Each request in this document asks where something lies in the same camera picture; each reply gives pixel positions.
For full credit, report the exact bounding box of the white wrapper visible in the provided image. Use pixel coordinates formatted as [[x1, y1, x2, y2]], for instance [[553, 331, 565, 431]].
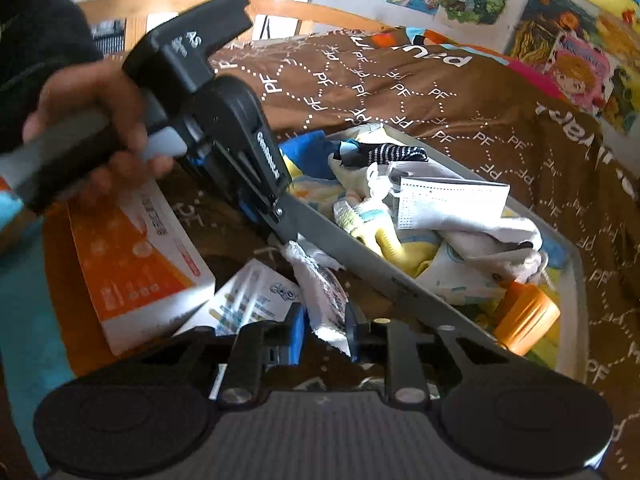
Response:
[[281, 240, 350, 356]]

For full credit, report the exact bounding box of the person's left hand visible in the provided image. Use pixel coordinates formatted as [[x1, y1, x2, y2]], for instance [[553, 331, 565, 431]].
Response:
[[23, 60, 174, 204]]

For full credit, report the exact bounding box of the wooden bed frame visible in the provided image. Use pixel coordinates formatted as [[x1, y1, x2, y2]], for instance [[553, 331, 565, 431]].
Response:
[[77, 0, 392, 53]]

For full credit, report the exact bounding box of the packaged face mask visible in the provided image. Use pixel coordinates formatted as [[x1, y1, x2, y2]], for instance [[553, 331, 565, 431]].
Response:
[[396, 177, 510, 231]]

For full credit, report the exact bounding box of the pink anime girl poster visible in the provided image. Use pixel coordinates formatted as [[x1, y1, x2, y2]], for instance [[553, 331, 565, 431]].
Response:
[[544, 32, 620, 117]]

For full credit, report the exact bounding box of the orange plastic cup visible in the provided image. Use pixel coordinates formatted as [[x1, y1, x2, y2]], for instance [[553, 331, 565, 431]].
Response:
[[494, 282, 561, 356]]

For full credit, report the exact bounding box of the white blue printed packet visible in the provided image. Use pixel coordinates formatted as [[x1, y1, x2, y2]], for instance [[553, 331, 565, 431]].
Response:
[[176, 259, 302, 336]]

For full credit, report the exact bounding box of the black white striped sock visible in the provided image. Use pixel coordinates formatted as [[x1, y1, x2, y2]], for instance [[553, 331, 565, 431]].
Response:
[[334, 141, 428, 168]]

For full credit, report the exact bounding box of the orange white medicine box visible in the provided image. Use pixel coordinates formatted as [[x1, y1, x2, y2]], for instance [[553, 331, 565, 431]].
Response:
[[67, 180, 216, 356]]

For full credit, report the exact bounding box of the grey metal storage tray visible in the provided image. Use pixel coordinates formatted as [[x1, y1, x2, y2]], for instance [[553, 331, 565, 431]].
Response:
[[281, 124, 589, 380]]

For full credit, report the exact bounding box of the brown patterned PF blanket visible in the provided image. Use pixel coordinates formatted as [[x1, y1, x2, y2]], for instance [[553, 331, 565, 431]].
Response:
[[164, 27, 640, 480]]

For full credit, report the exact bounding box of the white soft cloth toy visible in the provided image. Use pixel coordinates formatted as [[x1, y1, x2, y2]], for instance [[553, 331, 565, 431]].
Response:
[[286, 159, 549, 306]]

